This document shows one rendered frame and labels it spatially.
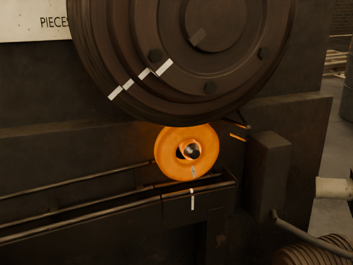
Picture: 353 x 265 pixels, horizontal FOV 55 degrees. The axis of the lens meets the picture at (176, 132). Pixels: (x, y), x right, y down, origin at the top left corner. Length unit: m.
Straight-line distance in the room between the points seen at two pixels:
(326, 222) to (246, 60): 1.50
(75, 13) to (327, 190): 0.73
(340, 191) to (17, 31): 0.84
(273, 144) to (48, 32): 0.58
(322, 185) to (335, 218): 1.12
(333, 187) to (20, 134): 0.77
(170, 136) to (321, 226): 1.38
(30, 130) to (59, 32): 0.22
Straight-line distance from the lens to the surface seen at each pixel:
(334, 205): 2.21
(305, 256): 0.98
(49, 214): 0.86
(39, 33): 0.78
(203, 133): 0.79
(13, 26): 0.78
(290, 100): 1.00
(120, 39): 0.62
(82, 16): 0.65
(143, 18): 0.58
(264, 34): 0.68
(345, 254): 0.99
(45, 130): 0.81
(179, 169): 0.81
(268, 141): 0.91
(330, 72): 5.22
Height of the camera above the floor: 1.17
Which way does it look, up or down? 24 degrees down
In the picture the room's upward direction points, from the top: straight up
